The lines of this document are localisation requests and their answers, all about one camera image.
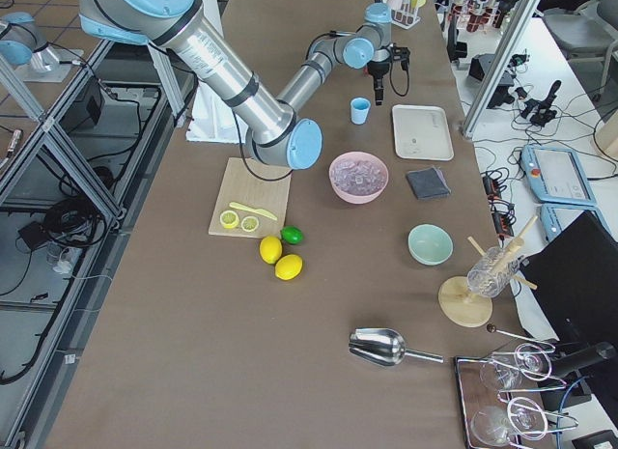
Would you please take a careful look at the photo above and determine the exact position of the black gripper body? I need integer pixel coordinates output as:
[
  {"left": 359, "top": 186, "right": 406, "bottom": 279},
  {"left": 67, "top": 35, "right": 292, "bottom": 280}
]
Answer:
[{"left": 366, "top": 43, "right": 410, "bottom": 88}]

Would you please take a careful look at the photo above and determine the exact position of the light blue plastic cup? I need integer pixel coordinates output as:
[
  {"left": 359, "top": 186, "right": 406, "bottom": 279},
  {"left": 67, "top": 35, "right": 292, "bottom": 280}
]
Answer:
[{"left": 350, "top": 98, "right": 371, "bottom": 126}]

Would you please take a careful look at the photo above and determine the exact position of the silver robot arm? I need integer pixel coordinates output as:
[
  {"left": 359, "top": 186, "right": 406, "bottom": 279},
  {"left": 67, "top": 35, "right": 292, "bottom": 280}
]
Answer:
[{"left": 79, "top": 0, "right": 392, "bottom": 170}]

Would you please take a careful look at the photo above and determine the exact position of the white cup rack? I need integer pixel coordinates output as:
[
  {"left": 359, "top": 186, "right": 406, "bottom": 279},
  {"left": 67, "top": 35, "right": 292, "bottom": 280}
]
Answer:
[{"left": 380, "top": 0, "right": 422, "bottom": 29}]

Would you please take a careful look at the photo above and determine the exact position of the pink bowl of ice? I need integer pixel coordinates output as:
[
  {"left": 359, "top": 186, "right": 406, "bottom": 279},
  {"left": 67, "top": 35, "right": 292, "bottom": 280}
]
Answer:
[{"left": 328, "top": 152, "right": 389, "bottom": 205}]

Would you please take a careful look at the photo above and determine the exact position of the metal ice scoop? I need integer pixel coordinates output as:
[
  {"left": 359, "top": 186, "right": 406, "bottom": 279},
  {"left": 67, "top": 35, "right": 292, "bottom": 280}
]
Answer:
[{"left": 349, "top": 327, "right": 444, "bottom": 367}]

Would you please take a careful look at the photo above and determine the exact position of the cream rabbit tray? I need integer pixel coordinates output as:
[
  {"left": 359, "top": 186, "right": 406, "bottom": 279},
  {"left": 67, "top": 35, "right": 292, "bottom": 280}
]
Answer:
[{"left": 391, "top": 104, "right": 454, "bottom": 161}]

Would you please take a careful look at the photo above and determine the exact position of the grey folded cloth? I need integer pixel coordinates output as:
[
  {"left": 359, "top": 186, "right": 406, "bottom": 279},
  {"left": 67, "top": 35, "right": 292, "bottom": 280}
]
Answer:
[{"left": 406, "top": 166, "right": 451, "bottom": 200}]

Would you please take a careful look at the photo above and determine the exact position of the green ceramic bowl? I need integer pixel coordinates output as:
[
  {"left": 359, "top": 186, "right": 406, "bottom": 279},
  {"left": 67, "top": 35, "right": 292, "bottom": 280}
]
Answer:
[{"left": 407, "top": 224, "right": 454, "bottom": 266}]

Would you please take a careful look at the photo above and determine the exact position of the wooden cutting board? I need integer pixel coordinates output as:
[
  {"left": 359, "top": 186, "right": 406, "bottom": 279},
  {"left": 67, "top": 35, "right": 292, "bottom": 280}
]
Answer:
[{"left": 209, "top": 157, "right": 292, "bottom": 239}]

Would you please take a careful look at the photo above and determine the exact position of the yellow plastic knife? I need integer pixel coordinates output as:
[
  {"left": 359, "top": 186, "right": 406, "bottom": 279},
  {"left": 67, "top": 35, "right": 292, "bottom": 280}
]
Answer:
[{"left": 229, "top": 202, "right": 278, "bottom": 221}]

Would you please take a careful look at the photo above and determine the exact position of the green lime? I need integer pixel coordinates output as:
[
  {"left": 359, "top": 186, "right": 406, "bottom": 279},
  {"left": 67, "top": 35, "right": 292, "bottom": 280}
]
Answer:
[{"left": 280, "top": 226, "right": 304, "bottom": 245}]

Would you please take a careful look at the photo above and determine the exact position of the lemon half slice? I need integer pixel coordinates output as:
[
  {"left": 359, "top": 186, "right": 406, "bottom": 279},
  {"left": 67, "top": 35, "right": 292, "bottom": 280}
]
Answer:
[
  {"left": 219, "top": 210, "right": 240, "bottom": 230},
  {"left": 240, "top": 215, "right": 260, "bottom": 233}
]

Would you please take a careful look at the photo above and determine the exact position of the yellow lemon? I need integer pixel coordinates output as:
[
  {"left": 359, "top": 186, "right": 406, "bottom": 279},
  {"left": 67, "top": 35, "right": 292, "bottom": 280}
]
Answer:
[
  {"left": 274, "top": 254, "right": 303, "bottom": 281},
  {"left": 259, "top": 236, "right": 283, "bottom": 265}
]

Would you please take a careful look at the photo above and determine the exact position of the blue teach pendant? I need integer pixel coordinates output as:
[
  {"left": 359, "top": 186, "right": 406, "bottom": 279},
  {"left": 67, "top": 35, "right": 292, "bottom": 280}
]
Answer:
[
  {"left": 540, "top": 203, "right": 601, "bottom": 242},
  {"left": 520, "top": 145, "right": 597, "bottom": 206}
]

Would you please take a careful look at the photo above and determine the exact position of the clear glass mug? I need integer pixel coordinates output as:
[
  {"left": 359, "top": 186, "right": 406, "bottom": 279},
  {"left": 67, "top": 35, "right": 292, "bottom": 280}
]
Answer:
[{"left": 466, "top": 247, "right": 520, "bottom": 298}]

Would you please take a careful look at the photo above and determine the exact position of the wooden mug tree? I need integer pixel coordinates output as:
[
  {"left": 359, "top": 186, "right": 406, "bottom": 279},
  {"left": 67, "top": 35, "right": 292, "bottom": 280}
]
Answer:
[{"left": 437, "top": 215, "right": 538, "bottom": 327}]

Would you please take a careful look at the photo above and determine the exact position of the wine glass rack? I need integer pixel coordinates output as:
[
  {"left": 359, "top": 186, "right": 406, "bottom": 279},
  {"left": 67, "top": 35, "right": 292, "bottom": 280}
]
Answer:
[{"left": 454, "top": 340, "right": 578, "bottom": 448}]

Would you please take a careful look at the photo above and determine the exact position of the white camera pillar base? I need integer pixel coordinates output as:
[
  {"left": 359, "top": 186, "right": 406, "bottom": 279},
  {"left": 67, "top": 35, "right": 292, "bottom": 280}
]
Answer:
[{"left": 186, "top": 81, "right": 247, "bottom": 144}]

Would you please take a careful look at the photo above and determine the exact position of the aluminium frame post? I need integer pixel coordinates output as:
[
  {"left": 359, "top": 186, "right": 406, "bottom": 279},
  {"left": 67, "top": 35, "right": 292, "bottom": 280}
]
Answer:
[{"left": 461, "top": 0, "right": 540, "bottom": 141}]

